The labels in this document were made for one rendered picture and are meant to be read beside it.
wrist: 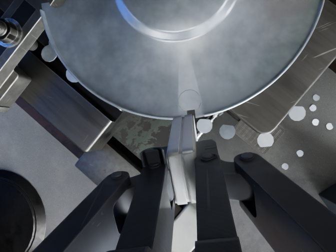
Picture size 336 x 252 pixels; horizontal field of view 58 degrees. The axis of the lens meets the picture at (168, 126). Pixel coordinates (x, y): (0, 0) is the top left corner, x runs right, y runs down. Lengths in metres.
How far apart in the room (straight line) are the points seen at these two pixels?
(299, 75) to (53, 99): 0.30
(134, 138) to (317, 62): 0.26
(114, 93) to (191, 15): 0.11
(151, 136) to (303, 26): 0.25
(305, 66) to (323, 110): 0.84
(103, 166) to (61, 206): 0.78
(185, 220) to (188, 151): 0.33
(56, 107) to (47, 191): 0.85
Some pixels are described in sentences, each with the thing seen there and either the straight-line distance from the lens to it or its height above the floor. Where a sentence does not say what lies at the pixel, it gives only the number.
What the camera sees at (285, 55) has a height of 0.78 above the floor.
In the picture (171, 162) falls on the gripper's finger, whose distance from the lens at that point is 0.15.
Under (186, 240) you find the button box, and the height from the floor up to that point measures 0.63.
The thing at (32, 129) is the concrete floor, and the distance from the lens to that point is 1.26.
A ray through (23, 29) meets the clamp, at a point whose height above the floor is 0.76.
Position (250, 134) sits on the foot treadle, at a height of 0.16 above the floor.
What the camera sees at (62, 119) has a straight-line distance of 0.42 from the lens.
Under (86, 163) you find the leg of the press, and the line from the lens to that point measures 0.48.
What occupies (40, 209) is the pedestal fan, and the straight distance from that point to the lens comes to 1.26.
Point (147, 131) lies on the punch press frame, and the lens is 0.45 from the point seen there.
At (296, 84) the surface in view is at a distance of 0.32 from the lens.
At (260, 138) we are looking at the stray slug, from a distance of 0.44.
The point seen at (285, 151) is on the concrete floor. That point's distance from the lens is 1.12.
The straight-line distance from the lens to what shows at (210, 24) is 0.32.
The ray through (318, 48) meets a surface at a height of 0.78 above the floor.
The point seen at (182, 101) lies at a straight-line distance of 0.30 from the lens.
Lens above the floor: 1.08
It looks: 83 degrees down
